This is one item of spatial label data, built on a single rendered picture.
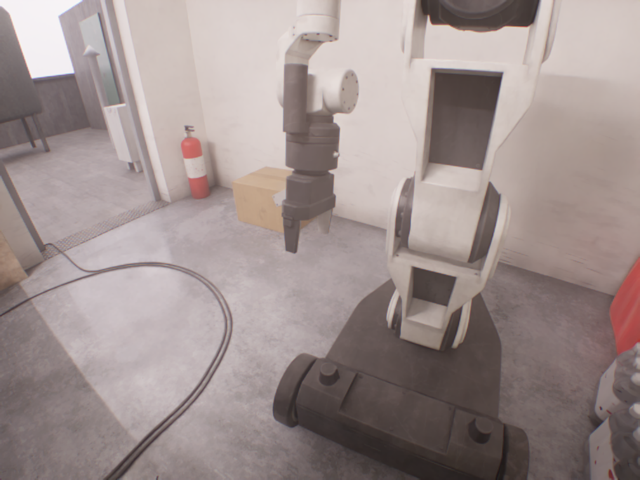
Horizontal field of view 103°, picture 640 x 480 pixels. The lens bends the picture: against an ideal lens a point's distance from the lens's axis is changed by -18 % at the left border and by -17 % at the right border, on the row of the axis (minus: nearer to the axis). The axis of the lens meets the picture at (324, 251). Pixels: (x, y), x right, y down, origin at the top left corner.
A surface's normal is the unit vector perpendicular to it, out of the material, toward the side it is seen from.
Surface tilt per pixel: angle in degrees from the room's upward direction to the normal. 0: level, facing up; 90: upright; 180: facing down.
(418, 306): 26
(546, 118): 90
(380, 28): 90
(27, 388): 0
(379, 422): 0
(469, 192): 106
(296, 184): 82
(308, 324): 0
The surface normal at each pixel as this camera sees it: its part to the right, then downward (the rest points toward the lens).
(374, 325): -0.02, -0.84
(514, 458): -0.15, -0.73
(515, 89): -0.45, 0.52
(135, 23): 0.83, 0.29
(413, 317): -0.22, -0.54
